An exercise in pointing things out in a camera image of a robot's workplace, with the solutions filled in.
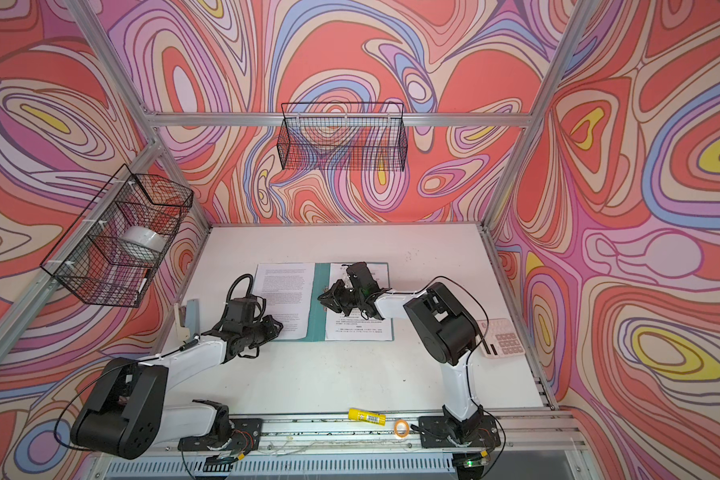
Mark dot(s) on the back black wire basket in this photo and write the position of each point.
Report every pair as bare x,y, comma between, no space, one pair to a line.
343,136

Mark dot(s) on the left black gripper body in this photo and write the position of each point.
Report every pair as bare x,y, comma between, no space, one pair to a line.
253,333

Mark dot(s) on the black wire basket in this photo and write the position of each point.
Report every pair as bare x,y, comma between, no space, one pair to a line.
135,219
343,136

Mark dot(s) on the yellow glue stick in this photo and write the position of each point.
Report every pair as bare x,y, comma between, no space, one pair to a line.
365,416

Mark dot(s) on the left black wire basket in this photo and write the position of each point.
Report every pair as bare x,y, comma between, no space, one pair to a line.
135,219

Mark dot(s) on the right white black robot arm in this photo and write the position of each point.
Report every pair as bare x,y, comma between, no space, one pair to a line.
446,329

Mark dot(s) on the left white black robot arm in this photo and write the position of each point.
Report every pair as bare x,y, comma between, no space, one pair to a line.
126,414

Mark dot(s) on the pink white calculator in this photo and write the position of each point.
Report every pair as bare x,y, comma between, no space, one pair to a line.
502,339

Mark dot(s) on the grey blue stapler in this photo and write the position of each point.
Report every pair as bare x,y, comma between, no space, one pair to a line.
187,320

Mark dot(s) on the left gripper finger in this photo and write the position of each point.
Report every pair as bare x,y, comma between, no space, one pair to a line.
259,339
272,328

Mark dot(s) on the teal paper folder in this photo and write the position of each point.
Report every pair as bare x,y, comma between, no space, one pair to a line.
317,319

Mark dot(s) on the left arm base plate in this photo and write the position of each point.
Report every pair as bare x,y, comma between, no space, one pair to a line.
241,435

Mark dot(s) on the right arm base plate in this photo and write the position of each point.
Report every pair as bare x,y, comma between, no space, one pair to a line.
440,432

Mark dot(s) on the white paper sheets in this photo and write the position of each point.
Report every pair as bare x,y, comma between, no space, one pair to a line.
354,327

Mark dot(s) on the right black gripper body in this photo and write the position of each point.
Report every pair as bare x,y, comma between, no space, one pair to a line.
356,297

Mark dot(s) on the printed white paper sheet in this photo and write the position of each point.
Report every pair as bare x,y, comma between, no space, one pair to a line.
287,289

